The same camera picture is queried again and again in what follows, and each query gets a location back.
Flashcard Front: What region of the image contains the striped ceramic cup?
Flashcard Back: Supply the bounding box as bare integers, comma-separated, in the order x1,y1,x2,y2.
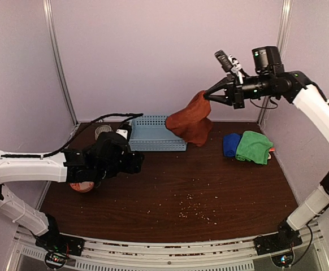
94,124,112,140

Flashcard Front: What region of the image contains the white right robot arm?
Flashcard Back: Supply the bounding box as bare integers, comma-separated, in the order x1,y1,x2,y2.
204,46,329,250

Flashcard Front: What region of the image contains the light blue perforated basket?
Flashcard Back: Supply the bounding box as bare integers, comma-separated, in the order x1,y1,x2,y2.
129,115,187,152

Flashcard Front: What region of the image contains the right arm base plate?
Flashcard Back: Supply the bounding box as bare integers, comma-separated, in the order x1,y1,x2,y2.
253,233,302,256

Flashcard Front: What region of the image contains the blue towel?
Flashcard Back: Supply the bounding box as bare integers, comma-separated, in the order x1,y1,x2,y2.
223,133,241,157

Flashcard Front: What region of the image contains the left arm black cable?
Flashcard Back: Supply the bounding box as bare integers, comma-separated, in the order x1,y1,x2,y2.
40,112,144,159

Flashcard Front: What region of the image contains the rust brown towel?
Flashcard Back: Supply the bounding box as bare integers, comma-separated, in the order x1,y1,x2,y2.
165,90,213,147

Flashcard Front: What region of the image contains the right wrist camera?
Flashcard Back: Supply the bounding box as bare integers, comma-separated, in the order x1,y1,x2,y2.
214,50,245,84

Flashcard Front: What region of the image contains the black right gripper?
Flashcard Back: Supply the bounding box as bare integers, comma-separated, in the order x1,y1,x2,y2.
204,73,274,108

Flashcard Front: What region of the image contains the orange patterned bowl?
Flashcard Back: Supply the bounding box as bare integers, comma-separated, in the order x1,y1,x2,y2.
70,182,94,193

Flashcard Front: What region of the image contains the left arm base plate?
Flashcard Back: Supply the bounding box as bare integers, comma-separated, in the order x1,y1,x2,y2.
34,234,85,256

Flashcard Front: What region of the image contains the aluminium corner post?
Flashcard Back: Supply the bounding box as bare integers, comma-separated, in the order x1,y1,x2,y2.
42,0,78,126
257,0,292,126

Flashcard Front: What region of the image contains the aluminium front rail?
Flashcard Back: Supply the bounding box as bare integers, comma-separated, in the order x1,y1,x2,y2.
4,223,329,270

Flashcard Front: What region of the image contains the left aluminium corner post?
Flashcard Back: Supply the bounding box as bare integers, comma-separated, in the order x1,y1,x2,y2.
42,0,78,126

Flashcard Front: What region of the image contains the right aluminium corner post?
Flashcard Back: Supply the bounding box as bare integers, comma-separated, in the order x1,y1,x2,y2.
257,0,292,126

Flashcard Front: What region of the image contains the green towel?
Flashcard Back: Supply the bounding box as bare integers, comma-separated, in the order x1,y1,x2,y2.
235,131,274,165

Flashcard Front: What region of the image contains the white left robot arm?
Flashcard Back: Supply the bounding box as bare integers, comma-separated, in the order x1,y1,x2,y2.
0,132,144,251

